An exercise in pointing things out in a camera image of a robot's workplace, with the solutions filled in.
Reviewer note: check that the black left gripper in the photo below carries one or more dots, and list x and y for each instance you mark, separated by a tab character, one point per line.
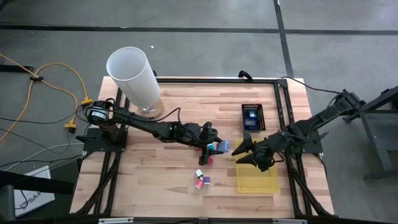
189	133

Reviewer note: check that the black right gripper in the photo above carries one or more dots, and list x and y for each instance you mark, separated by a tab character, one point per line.
267	152

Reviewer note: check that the periwinkle blue block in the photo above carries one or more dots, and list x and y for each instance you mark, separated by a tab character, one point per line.
224	146

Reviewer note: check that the pink white power adapter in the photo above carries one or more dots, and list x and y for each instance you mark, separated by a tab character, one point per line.
210	160
198	184

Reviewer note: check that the dark blue box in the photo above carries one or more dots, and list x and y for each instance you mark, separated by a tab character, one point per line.
250	123

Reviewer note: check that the purple white power adapter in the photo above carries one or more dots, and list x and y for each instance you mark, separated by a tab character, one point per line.
207	180

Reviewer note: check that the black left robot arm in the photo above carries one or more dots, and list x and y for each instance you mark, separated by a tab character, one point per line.
140	122

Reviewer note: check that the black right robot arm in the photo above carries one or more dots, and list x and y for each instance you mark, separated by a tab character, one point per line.
323	116

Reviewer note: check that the white grey power adapter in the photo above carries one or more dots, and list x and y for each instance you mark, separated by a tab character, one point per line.
199	173

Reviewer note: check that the yellow translucent plastic tray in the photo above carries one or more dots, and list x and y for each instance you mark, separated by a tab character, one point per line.
258	182

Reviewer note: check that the white shade wooden base lamp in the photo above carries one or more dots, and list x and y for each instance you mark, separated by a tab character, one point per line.
133	74

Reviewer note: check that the black metal stand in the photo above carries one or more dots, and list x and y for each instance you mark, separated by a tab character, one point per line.
384	97

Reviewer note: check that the black metal beam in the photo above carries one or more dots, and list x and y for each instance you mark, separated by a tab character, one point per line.
37	183

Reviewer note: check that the white labelled box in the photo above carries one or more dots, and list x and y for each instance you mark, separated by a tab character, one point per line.
40	202

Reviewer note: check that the black flat floor bar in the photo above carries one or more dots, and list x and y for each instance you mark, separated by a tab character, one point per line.
15	68

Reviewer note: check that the black aluminium table frame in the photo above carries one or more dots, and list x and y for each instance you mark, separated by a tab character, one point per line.
217	80

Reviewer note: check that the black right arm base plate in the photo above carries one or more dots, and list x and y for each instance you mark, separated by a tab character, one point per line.
314	146

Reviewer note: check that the silver metal bracket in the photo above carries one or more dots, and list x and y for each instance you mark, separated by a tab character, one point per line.
115	220
289	221

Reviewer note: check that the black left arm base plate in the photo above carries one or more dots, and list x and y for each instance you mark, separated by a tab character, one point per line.
99	144

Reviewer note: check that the grey metal post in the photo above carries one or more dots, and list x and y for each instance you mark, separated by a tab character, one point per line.
7	205

